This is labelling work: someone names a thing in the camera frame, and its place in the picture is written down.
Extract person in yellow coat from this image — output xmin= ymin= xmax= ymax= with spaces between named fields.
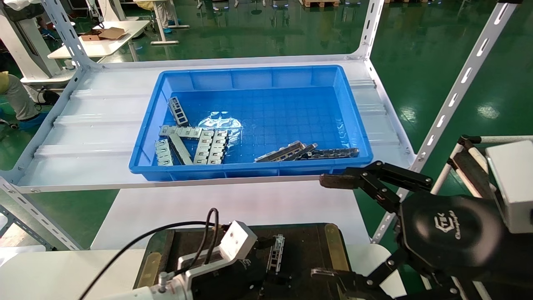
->
xmin=0 ymin=71 xmax=49 ymax=130

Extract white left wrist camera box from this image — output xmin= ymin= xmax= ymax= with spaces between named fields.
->
xmin=217 ymin=220 xmax=259 ymax=267

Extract white table with rounded corners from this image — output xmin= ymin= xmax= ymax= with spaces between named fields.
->
xmin=47 ymin=20 xmax=151 ymax=60

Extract clear plastic film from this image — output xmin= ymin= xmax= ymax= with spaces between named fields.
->
xmin=197 ymin=110 xmax=243 ymax=139

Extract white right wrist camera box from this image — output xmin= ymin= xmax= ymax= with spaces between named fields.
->
xmin=486 ymin=140 xmax=533 ymax=235

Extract perforated metal bracket part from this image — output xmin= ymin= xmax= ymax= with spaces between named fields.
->
xmin=154 ymin=139 xmax=174 ymax=166
xmin=268 ymin=234 xmax=286 ymax=274
xmin=283 ymin=143 xmax=319 ymax=161
xmin=254 ymin=141 xmax=307 ymax=163
xmin=300 ymin=147 xmax=360 ymax=161
xmin=159 ymin=125 xmax=203 ymax=140
xmin=208 ymin=130 xmax=229 ymax=165
xmin=168 ymin=97 xmax=190 ymax=127
xmin=193 ymin=130 xmax=215 ymax=165
xmin=169 ymin=133 xmax=193 ymax=165

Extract white tubular frame black straps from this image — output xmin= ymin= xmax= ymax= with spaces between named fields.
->
xmin=430 ymin=135 xmax=533 ymax=197

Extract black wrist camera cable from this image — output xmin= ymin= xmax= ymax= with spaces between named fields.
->
xmin=77 ymin=207 xmax=221 ymax=300

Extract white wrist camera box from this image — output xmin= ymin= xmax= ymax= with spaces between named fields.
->
xmin=486 ymin=140 xmax=533 ymax=235
xmin=217 ymin=220 xmax=259 ymax=267

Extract person in white trousers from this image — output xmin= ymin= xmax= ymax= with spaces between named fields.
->
xmin=157 ymin=0 xmax=182 ymax=35

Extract white desk frame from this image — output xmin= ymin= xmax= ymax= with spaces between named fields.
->
xmin=102 ymin=0 xmax=191 ymax=46

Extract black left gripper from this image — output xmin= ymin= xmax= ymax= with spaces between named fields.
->
xmin=196 ymin=235 xmax=292 ymax=300

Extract white metal shelf rack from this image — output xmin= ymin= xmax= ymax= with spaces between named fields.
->
xmin=0 ymin=0 xmax=523 ymax=251

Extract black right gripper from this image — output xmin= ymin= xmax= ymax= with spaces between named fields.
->
xmin=310 ymin=160 xmax=506 ymax=300

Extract wooden pallet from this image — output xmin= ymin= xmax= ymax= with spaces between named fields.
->
xmin=299 ymin=0 xmax=341 ymax=8

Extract large blue plastic bin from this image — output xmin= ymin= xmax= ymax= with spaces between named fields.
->
xmin=128 ymin=65 xmax=374 ymax=182

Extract open flat cardboard box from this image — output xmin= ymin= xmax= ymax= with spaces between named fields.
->
xmin=80 ymin=27 xmax=126 ymax=42

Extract black flat container tray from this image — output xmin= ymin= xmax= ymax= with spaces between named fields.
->
xmin=133 ymin=223 xmax=354 ymax=300

